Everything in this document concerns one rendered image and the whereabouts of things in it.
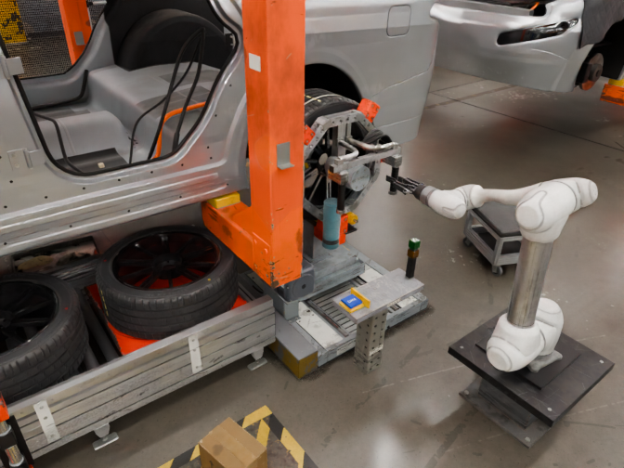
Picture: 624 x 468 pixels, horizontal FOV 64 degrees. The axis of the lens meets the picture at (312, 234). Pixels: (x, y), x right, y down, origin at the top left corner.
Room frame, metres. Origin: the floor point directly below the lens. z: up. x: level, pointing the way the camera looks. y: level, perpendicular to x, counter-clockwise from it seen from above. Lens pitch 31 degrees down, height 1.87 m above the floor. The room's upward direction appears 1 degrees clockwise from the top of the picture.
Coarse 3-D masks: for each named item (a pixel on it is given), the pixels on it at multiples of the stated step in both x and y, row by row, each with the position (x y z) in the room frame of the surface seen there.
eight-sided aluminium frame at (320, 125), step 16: (352, 112) 2.38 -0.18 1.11; (320, 128) 2.22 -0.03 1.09; (368, 128) 2.40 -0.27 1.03; (304, 144) 2.22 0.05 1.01; (304, 160) 2.16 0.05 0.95; (304, 176) 2.16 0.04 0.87; (304, 192) 2.17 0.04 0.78; (352, 192) 2.43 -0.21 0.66; (304, 208) 2.23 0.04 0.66; (352, 208) 2.36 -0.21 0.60
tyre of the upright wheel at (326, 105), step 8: (312, 88) 2.56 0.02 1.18; (312, 96) 2.43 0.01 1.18; (328, 96) 2.43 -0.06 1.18; (336, 96) 2.46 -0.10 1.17; (312, 104) 2.34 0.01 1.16; (320, 104) 2.33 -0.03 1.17; (328, 104) 2.35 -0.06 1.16; (336, 104) 2.38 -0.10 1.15; (344, 104) 2.42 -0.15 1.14; (352, 104) 2.45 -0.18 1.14; (304, 112) 2.29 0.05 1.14; (312, 112) 2.29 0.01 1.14; (320, 112) 2.32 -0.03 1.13; (328, 112) 2.35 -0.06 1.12; (336, 112) 2.39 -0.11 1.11; (304, 120) 2.27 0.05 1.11; (312, 120) 2.29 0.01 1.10; (320, 208) 2.34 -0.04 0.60; (304, 216) 2.27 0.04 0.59; (312, 216) 2.30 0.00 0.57
